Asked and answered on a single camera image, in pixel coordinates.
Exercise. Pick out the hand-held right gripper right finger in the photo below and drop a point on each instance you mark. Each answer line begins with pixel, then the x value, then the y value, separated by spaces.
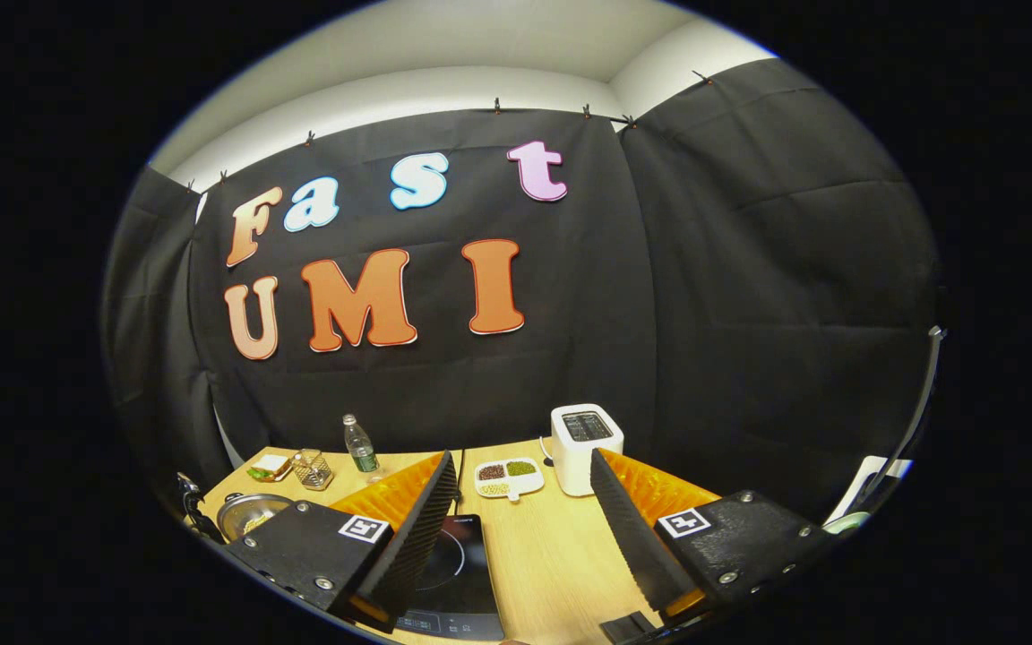
pixel 628 537

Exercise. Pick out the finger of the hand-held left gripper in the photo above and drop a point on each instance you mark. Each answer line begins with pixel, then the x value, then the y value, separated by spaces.
pixel 195 506

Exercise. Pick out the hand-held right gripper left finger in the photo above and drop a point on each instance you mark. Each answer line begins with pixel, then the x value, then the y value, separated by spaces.
pixel 417 537

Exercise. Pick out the black induction cooktop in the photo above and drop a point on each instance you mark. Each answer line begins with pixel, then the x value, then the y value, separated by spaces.
pixel 467 573

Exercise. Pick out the white toaster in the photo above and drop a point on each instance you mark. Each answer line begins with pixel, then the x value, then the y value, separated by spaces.
pixel 579 466

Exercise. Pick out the lettuce sandwich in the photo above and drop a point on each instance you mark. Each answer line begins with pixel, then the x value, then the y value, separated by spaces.
pixel 271 464

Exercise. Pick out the clear plastic water bottle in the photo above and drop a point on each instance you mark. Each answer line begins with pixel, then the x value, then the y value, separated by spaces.
pixel 360 452

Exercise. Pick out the white divided bean dish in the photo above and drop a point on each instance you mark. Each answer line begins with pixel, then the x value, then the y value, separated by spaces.
pixel 509 479

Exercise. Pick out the white panel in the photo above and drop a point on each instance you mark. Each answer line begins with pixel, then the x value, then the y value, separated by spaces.
pixel 870 475

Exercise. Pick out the row of black cloth clips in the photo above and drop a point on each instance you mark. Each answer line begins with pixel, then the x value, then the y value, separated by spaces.
pixel 497 106

